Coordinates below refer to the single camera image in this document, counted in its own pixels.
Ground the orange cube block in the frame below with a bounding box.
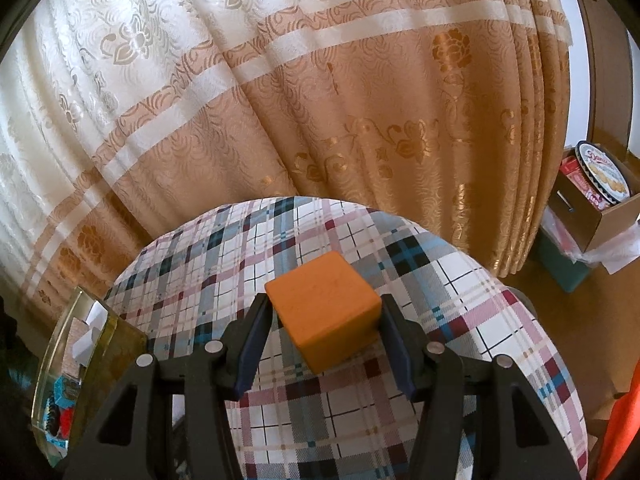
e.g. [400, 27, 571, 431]
[265, 252, 382, 375]

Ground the white rounded box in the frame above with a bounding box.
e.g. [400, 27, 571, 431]
[73, 301, 108, 367]

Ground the red toy block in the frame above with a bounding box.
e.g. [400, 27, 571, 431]
[58, 406, 75, 439]

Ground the white box red seal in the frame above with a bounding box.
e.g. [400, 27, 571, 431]
[62, 318, 90, 379]

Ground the blue puzzle toy tray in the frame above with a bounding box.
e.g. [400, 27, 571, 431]
[44, 375, 80, 448]

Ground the plaid tablecloth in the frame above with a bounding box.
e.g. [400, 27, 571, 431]
[105, 197, 588, 479]

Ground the gold metal tin tray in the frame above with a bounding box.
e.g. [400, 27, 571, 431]
[30, 287, 148, 465]

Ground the teal waste bin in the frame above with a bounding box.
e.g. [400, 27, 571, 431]
[536, 232, 593, 294]

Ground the orange cloth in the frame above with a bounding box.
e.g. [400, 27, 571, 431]
[594, 364, 639, 479]

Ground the cardboard box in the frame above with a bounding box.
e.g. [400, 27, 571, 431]
[549, 144, 639, 252]

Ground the red snack package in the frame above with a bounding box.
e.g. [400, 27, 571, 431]
[560, 155, 611, 210]

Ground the round cookie tin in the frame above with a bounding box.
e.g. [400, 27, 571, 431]
[574, 141, 631, 205]

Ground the cream and tan curtain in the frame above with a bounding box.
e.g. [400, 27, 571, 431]
[1, 0, 572, 322]

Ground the brown wooden door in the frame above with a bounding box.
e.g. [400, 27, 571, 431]
[577, 0, 634, 160]

